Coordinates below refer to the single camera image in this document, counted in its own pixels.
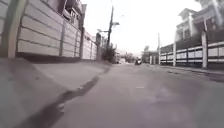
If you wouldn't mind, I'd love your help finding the dark bush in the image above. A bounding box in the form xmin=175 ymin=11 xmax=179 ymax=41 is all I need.
xmin=101 ymin=44 xmax=118 ymax=64

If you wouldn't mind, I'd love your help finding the vehicle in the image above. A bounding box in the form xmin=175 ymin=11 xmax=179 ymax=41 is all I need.
xmin=134 ymin=57 xmax=143 ymax=67

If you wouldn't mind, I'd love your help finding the tall dark utility pole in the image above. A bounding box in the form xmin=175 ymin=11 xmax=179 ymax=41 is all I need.
xmin=105 ymin=4 xmax=120 ymax=51

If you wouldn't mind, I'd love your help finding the low distant building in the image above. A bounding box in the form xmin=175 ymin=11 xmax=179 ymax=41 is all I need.
xmin=141 ymin=49 xmax=160 ymax=65

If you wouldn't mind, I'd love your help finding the grey asphalt road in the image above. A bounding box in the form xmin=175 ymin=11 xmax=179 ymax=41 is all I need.
xmin=19 ymin=62 xmax=224 ymax=128

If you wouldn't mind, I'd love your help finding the thin pale pole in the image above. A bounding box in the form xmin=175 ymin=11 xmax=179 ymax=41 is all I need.
xmin=157 ymin=32 xmax=162 ymax=66

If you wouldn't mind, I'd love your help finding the white fence with dark panels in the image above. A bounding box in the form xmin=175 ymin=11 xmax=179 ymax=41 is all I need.
xmin=159 ymin=29 xmax=224 ymax=70

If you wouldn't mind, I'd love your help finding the grey concrete verge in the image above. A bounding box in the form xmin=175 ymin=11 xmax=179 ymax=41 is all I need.
xmin=0 ymin=57 xmax=113 ymax=128

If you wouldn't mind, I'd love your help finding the pale multi-storey building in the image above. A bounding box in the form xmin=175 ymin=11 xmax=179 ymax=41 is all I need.
xmin=173 ymin=0 xmax=224 ymax=44

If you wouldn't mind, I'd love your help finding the building behind panel wall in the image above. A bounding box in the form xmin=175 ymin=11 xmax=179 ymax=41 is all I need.
xmin=46 ymin=0 xmax=88 ymax=29

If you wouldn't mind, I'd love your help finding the pale concrete panel wall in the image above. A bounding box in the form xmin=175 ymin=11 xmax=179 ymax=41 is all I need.
xmin=0 ymin=0 xmax=101 ymax=64

